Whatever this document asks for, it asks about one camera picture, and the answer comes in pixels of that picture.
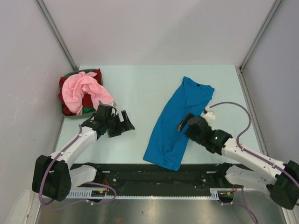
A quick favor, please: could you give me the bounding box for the white cable duct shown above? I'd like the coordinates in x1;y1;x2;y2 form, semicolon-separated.
67;188;234;200

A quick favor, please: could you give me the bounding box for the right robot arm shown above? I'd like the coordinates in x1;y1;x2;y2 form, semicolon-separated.
177;112;299;210

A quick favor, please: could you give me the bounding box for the grey plastic basket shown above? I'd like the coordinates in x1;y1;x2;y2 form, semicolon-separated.
61;68;105;121

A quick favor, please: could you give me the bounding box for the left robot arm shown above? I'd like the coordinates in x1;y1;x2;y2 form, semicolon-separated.
31;105;135;202

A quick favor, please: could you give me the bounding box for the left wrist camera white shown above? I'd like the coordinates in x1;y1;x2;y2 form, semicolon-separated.
110;101;117;115

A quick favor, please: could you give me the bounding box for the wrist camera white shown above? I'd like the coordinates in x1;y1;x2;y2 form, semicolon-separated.
110;101;117;115
201;106;216;124

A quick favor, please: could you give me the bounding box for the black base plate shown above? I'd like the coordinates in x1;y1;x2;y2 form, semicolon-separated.
70;163;262;196

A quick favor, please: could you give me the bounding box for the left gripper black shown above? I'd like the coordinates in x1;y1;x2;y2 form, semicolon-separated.
105;110;134;138

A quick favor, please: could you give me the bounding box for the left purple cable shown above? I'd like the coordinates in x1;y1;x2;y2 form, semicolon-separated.
38;125;117;212

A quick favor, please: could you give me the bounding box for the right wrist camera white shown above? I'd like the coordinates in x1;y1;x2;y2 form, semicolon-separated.
201;106;216;124

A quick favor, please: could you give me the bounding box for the pink t shirt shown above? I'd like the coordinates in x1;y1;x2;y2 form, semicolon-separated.
58;69;114;116

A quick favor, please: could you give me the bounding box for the blue t shirt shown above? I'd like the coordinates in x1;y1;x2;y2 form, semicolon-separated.
143;77;215;171

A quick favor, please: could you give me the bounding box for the red t shirt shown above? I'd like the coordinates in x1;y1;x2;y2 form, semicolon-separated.
57;68;104;116

